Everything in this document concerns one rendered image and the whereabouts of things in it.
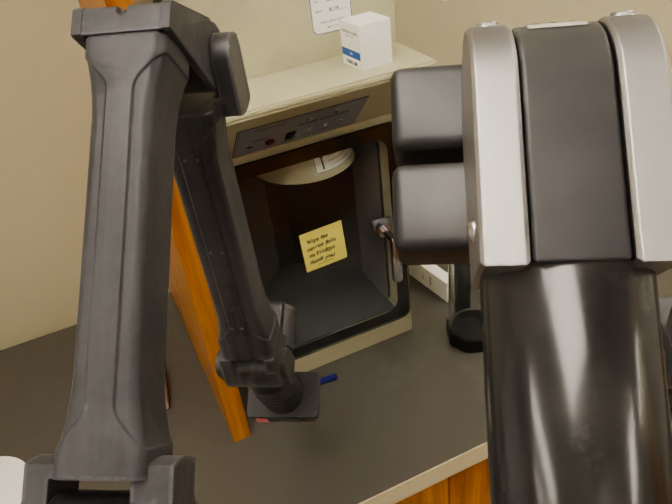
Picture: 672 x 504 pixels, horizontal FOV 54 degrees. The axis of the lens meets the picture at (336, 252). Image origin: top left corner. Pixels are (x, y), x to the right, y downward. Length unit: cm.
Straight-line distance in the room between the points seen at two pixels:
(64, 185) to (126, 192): 96
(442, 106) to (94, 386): 30
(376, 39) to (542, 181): 75
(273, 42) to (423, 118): 72
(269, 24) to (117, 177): 51
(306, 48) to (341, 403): 60
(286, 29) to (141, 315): 59
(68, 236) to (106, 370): 103
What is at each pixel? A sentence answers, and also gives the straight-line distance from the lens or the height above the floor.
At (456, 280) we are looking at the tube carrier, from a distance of 117.
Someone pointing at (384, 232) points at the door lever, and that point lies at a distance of 111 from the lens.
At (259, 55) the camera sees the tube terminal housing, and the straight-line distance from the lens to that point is 94.
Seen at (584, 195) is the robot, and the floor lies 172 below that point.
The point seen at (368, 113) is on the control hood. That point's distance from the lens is 98.
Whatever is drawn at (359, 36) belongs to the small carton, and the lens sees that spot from 90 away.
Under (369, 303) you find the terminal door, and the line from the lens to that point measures 120.
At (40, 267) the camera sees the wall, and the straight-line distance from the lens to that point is 150.
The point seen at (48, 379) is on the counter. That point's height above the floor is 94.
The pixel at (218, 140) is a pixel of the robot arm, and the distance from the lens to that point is 61.
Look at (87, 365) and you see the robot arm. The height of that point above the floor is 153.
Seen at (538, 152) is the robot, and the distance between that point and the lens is 18.
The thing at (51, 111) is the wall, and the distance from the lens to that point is 136.
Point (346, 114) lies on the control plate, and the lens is 95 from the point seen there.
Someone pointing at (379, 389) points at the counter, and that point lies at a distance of 120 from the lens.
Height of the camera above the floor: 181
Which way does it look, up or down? 34 degrees down
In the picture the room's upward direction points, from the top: 7 degrees counter-clockwise
